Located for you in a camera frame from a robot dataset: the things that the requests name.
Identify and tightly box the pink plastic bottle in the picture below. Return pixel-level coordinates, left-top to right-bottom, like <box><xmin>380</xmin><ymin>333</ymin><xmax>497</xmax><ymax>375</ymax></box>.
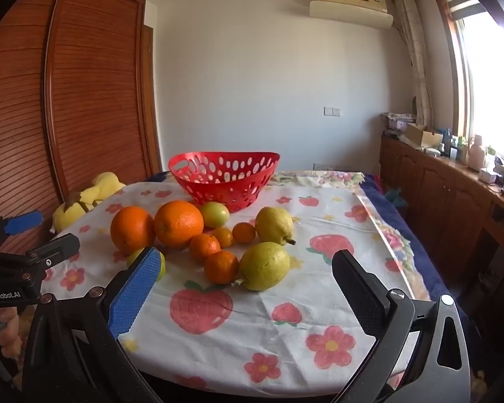
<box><xmin>467</xmin><ymin>135</ymin><xmax>486</xmax><ymax>171</ymax></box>

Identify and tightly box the yellow plush toy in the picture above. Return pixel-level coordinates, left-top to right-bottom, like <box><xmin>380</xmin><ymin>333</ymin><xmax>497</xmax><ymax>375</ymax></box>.
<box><xmin>52</xmin><ymin>172</ymin><xmax>127</xmax><ymax>233</ymax></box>

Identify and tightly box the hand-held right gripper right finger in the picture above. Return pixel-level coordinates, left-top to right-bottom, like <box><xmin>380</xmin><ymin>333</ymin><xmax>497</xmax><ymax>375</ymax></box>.
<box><xmin>332</xmin><ymin>249</ymin><xmax>471</xmax><ymax>403</ymax></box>

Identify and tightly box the wooden side cabinet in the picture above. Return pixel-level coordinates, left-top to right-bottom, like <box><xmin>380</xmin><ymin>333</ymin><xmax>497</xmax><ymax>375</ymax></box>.
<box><xmin>379</xmin><ymin>132</ymin><xmax>504</xmax><ymax>315</ymax></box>

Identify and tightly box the person's left hand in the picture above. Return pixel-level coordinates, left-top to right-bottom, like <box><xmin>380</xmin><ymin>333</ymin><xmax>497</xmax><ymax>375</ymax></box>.
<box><xmin>0</xmin><ymin>306</ymin><xmax>22</xmax><ymax>370</ymax></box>

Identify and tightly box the small tangerine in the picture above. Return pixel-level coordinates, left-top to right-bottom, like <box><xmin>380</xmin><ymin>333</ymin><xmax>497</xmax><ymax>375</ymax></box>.
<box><xmin>204</xmin><ymin>251</ymin><xmax>240</xmax><ymax>285</ymax></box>
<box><xmin>188</xmin><ymin>233</ymin><xmax>221</xmax><ymax>262</ymax></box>
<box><xmin>211</xmin><ymin>227</ymin><xmax>236</xmax><ymax>249</ymax></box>
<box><xmin>233</xmin><ymin>222</ymin><xmax>257</xmax><ymax>244</ymax></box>

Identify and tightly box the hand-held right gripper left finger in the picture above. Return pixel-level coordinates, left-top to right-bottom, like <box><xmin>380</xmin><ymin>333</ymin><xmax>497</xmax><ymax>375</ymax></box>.
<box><xmin>22</xmin><ymin>245</ymin><xmax>164</xmax><ymax>403</ymax></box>

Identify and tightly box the patterned curtain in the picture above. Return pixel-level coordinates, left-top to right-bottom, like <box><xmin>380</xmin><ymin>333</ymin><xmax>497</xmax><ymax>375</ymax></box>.
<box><xmin>393</xmin><ymin>0</ymin><xmax>433</xmax><ymax>129</ymax></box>

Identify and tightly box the yellow pear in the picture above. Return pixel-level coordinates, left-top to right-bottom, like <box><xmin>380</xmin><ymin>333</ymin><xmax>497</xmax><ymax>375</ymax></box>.
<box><xmin>255</xmin><ymin>207</ymin><xmax>297</xmax><ymax>246</ymax></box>
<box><xmin>231</xmin><ymin>242</ymin><xmax>291</xmax><ymax>292</ymax></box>

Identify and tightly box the wooden slatted wardrobe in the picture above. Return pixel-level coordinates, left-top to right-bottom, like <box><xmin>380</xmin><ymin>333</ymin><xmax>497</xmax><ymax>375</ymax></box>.
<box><xmin>0</xmin><ymin>0</ymin><xmax>164</xmax><ymax>257</ymax></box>

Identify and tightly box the red perforated plastic basket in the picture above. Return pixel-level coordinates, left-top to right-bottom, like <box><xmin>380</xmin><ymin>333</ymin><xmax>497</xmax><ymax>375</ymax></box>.
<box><xmin>168</xmin><ymin>151</ymin><xmax>281</xmax><ymax>213</ymax></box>

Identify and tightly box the green round fruit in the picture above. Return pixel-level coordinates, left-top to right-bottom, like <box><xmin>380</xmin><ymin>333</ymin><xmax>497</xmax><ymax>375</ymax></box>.
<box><xmin>199</xmin><ymin>201</ymin><xmax>230</xmax><ymax>229</ymax></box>

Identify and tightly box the floral blanket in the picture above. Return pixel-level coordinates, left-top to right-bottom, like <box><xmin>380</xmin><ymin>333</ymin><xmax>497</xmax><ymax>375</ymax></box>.
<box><xmin>273</xmin><ymin>170</ymin><xmax>431</xmax><ymax>303</ymax></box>

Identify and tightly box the large orange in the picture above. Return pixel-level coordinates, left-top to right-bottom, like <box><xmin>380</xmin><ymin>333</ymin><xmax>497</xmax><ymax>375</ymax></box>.
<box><xmin>110</xmin><ymin>206</ymin><xmax>156</xmax><ymax>255</ymax></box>
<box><xmin>153</xmin><ymin>200</ymin><xmax>205</xmax><ymax>249</ymax></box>

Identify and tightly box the green lime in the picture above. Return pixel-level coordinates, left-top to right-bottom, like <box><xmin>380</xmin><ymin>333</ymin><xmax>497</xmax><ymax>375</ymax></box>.
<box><xmin>127</xmin><ymin>249</ymin><xmax>166</xmax><ymax>282</ymax></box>

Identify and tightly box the white strawberry print cloth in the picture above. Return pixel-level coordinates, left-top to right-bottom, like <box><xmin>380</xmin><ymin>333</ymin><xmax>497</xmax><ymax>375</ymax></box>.
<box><xmin>38</xmin><ymin>178</ymin><xmax>431</xmax><ymax>399</ymax></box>

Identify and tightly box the wooden framed window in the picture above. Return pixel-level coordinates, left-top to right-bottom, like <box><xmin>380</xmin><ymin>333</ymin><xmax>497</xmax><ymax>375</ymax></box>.
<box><xmin>430</xmin><ymin>0</ymin><xmax>504</xmax><ymax>164</ymax></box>

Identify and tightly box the wall air conditioner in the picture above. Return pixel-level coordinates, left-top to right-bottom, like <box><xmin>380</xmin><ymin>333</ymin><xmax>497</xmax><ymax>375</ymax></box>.
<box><xmin>309</xmin><ymin>0</ymin><xmax>394</xmax><ymax>30</ymax></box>

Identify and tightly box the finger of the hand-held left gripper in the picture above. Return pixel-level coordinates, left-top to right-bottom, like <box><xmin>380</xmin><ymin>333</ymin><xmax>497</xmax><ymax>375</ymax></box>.
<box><xmin>8</xmin><ymin>233</ymin><xmax>81</xmax><ymax>275</ymax></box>
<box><xmin>0</xmin><ymin>211</ymin><xmax>43</xmax><ymax>240</ymax></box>

